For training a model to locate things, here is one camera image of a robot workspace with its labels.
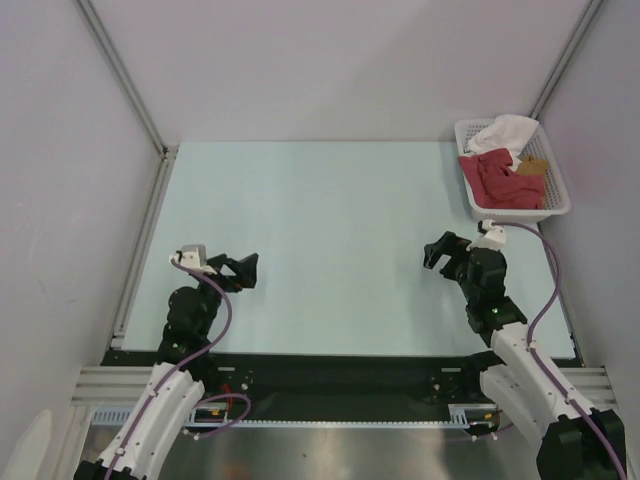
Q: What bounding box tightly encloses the right aluminium frame post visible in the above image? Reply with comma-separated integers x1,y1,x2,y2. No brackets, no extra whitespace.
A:
529,0,609,119

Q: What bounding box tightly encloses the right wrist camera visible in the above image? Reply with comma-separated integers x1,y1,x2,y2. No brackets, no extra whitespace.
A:
466,219,507,251

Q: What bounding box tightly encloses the white plastic basket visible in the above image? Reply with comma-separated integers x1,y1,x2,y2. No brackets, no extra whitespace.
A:
454,118,571,224

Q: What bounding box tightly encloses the white cable duct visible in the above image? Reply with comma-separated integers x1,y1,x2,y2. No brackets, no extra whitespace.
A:
91,406,492,429

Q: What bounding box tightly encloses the red tank top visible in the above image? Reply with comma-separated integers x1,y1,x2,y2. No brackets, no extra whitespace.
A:
458,148,546,210

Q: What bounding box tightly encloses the left aluminium frame post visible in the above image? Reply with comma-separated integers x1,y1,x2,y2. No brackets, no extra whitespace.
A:
73,0,178,350

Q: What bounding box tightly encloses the aluminium frame post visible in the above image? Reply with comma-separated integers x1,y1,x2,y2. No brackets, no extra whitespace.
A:
73,0,178,350
529,0,609,119

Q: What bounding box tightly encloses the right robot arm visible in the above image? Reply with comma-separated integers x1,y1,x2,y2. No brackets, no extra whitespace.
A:
423,222,628,479

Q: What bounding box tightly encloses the tan tank top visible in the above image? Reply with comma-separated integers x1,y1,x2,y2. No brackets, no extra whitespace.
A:
516,154,549,177

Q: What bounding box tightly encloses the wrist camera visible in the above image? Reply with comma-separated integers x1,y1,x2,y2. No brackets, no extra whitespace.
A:
466,219,507,251
169,244,211,273

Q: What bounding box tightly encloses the white tank top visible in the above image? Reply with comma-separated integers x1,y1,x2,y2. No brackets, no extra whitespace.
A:
466,114,539,157

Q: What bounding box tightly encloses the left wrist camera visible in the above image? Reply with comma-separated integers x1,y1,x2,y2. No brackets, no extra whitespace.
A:
169,244,211,273

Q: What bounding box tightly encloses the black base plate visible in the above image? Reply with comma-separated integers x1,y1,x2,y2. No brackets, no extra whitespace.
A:
188,351,500,423

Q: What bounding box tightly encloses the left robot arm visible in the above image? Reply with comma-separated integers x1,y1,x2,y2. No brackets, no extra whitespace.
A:
74,245,259,479

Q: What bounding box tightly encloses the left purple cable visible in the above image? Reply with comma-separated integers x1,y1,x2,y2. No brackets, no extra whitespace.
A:
102,262,253,480

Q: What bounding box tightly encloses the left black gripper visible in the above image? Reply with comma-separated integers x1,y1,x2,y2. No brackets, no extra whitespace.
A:
194,253,257,335

